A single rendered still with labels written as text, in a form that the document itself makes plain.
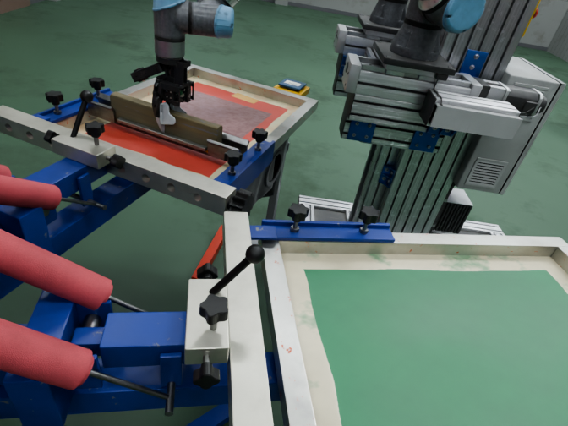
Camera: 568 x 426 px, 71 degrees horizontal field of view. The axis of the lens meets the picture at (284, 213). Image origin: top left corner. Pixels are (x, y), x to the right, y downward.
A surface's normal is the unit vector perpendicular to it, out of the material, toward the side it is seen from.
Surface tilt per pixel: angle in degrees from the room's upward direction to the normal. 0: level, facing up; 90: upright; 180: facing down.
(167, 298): 0
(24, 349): 45
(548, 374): 0
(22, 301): 0
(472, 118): 90
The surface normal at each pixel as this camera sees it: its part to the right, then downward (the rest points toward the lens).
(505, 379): 0.15, -0.80
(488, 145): -0.04, 0.58
